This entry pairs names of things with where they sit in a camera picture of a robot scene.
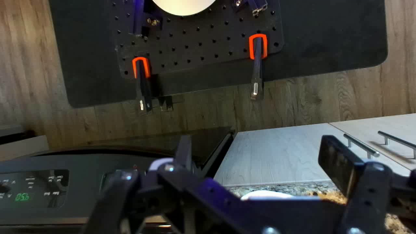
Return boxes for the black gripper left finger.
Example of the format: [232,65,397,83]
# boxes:
[83,134,261,234]

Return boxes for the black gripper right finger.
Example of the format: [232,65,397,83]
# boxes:
[317,134,416,234]

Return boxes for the light grey lower cabinets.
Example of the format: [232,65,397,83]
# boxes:
[213,113,416,187]

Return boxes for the orange and black bar clamp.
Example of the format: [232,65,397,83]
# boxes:
[131,56,154,112]
[247,32,271,101]

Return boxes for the silver cabinet bar handle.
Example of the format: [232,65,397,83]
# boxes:
[377,130,416,160]
[343,132,381,160]

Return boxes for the black pegboard base plate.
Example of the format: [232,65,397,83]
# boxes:
[109,0,286,82]

